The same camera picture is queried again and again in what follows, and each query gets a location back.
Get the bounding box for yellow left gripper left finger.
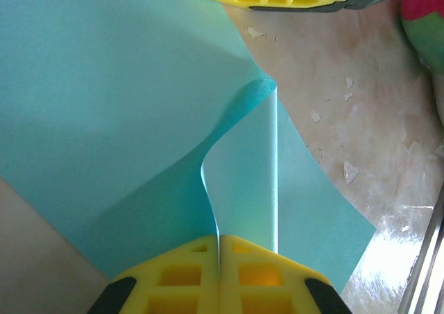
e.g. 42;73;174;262
86;235;221;314

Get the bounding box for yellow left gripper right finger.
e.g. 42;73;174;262
219;235;353;314

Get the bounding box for teal square paper sheet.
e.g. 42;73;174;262
0;0;378;294

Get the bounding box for cream plush toy pink ears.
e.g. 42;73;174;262
398;0;444;128

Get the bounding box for wide aluminium base rail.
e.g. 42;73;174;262
398;195;444;314

